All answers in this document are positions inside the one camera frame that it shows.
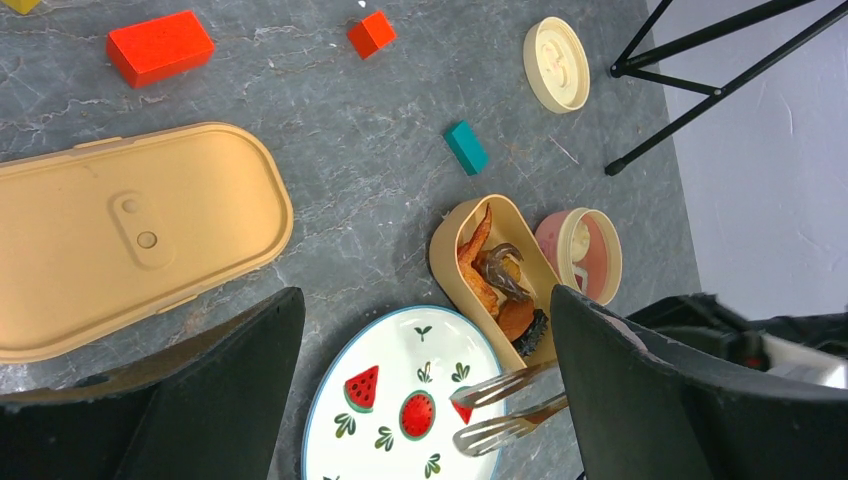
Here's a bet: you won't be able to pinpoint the yellow block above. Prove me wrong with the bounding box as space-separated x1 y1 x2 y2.
1 0 41 15

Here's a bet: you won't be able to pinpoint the large red block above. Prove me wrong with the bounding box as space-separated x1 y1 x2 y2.
106 10 215 89

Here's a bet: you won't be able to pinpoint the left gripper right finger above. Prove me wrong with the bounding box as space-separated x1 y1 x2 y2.
551 286 847 479

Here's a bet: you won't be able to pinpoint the white patterned plate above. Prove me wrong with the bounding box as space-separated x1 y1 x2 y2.
301 305 505 479

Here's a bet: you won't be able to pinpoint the fried chicken nugget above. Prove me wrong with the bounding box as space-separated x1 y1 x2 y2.
496 299 535 342

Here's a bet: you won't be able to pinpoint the white steamed bun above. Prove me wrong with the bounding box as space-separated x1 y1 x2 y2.
570 221 591 263

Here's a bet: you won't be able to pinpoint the black sea cucumber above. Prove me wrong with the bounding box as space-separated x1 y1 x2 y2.
511 309 549 357

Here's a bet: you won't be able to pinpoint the teal block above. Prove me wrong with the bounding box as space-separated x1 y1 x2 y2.
443 120 489 176

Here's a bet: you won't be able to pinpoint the cream round lid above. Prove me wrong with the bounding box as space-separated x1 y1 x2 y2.
523 17 591 114

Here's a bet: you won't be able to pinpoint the sushi piece red centre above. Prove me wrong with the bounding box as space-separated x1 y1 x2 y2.
572 264 589 295

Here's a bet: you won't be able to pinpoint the tan oblong lunch box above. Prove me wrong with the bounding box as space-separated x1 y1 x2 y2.
429 194 559 371

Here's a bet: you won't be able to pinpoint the small red cube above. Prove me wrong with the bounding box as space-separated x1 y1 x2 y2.
347 10 397 60

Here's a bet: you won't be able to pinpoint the pink round bowl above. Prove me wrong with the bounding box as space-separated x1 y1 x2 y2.
535 207 623 305

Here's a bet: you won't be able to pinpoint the tan oblong box lid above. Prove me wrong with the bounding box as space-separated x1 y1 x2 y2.
1 122 294 364

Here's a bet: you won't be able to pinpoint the metal serving tongs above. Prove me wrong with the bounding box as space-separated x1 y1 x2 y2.
449 360 571 460

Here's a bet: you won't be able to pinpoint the fried chicken wing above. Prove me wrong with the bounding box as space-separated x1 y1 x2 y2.
457 202 501 319

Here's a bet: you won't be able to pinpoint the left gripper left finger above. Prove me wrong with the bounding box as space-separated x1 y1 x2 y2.
1 287 305 479

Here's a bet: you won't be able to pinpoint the black music stand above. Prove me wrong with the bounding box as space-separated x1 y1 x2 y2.
605 1 847 182

